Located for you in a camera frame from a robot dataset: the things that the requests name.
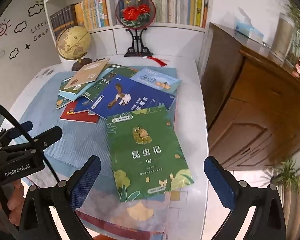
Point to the glass vase with green plant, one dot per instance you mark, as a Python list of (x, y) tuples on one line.
[(282, 37)]

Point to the red tassel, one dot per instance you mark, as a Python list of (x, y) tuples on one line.
[(160, 61)]

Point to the red cartoon cover book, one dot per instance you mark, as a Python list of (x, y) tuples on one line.
[(72, 115)]

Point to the pale spine book row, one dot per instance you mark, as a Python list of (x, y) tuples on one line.
[(170, 5)]

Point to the dark spine book row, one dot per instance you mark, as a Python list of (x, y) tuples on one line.
[(62, 20)]

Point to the dark blue book orange animal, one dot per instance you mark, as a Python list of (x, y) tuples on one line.
[(83, 103)]

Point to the person's left hand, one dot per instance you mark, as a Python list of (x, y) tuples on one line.
[(13, 200)]

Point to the teal book yellow flower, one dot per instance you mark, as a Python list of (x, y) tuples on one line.
[(61, 103)]

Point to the dark blue bird book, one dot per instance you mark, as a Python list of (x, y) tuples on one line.
[(130, 97)]

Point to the light blue tissue box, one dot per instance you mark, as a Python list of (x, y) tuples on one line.
[(250, 32)]

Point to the white bookshelf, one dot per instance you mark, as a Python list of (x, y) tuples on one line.
[(165, 37)]

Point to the light blue textured mat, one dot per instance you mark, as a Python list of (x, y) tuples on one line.
[(77, 140)]

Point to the teal green mantis book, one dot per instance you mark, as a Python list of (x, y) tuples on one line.
[(97, 87)]

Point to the green potted plant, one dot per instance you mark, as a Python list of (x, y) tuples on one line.
[(285, 172)]

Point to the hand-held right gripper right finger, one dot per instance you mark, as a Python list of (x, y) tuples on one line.
[(220, 182)]

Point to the orange yellow book row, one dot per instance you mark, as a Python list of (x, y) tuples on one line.
[(92, 12)]

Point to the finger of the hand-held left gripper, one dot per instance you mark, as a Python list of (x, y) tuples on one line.
[(25, 126), (48, 135)]

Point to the dark green book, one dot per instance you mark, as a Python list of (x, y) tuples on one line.
[(126, 71)]

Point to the yellow globe wooden base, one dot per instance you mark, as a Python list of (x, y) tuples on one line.
[(72, 40)]

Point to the pale blue book orange fruits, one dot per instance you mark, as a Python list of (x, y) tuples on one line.
[(155, 80)]

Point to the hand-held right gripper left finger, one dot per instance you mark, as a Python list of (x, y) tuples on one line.
[(86, 182)]

